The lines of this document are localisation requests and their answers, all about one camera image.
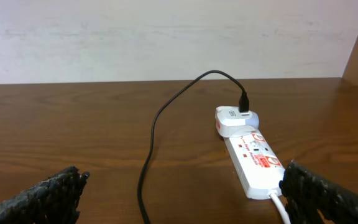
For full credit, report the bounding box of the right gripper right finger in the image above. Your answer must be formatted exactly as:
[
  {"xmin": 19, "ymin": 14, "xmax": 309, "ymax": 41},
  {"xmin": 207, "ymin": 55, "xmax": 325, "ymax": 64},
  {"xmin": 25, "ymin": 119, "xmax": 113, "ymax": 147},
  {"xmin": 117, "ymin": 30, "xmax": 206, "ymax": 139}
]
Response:
[{"xmin": 279, "ymin": 162, "xmax": 358, "ymax": 224}]

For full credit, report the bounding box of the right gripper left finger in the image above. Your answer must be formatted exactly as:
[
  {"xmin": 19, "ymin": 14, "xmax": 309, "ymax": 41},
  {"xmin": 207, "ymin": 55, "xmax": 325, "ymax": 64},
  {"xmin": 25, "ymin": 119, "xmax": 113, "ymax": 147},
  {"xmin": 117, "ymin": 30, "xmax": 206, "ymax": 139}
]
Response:
[{"xmin": 0, "ymin": 166, "xmax": 90, "ymax": 224}]

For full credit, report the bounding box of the black USB charging cable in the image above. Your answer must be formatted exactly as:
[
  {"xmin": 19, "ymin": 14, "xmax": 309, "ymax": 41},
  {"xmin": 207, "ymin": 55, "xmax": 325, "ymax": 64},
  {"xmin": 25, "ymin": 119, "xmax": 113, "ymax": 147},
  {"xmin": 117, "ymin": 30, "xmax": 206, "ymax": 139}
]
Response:
[{"xmin": 137, "ymin": 70, "xmax": 250, "ymax": 224}]

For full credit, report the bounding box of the white USB charger plug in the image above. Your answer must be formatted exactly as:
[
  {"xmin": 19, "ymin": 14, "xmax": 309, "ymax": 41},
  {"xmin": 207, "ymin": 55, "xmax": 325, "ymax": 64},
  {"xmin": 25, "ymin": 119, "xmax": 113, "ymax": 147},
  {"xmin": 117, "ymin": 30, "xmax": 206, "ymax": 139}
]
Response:
[{"xmin": 215, "ymin": 106, "xmax": 259, "ymax": 138}]

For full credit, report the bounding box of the white power strip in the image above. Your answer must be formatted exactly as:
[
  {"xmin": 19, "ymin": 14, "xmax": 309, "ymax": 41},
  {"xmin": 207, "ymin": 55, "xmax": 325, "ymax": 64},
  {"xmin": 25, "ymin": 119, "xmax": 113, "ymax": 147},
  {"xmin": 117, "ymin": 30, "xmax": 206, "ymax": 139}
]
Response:
[{"xmin": 224, "ymin": 131, "xmax": 285, "ymax": 200}]

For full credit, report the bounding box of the white power strip cord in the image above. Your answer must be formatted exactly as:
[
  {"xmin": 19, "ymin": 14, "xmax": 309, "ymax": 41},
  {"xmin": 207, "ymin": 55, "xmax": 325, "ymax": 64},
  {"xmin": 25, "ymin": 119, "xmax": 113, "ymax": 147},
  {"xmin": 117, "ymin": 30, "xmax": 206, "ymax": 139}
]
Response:
[{"xmin": 267, "ymin": 190, "xmax": 291, "ymax": 224}]

